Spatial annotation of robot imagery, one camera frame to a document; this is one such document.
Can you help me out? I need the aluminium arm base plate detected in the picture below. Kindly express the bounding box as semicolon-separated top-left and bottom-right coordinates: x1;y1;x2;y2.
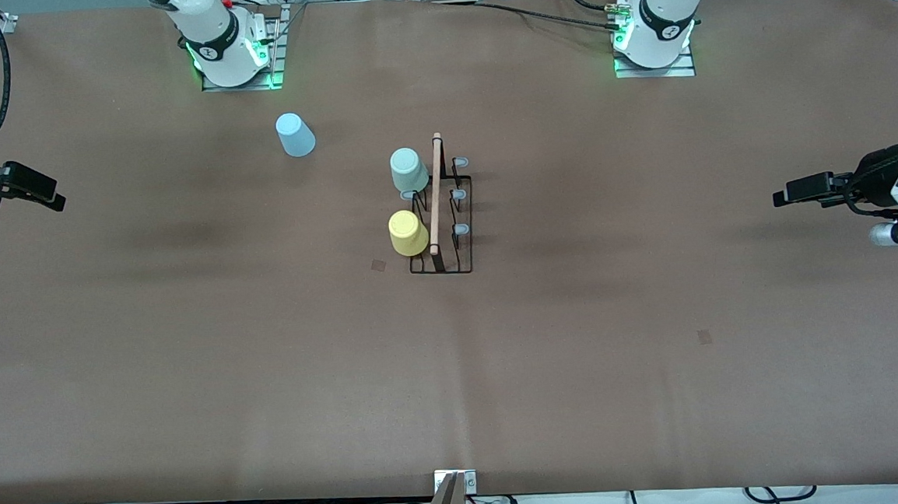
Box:
196;3;289;95
612;44;698;82

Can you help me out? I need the black looped floor cable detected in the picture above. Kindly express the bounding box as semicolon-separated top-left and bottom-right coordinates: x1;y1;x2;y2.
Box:
744;482;819;504

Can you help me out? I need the pale green plastic cup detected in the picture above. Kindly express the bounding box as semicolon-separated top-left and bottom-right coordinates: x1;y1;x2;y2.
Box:
389;146;431;194

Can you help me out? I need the brown paper table cover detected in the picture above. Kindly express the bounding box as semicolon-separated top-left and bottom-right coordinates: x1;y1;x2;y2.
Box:
0;0;898;504

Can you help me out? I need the long black table cable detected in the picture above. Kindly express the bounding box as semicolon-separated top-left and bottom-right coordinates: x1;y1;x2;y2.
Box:
433;0;623;44

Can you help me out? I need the yellow plastic cup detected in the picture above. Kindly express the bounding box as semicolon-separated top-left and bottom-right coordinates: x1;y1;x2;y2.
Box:
388;209;431;258

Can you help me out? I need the black wire cup holder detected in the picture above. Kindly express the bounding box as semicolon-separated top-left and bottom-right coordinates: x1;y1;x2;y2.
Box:
397;131;479;278

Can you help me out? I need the light blue plastic cup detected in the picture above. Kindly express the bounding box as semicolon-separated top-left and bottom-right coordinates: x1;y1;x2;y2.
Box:
275;111;317;159

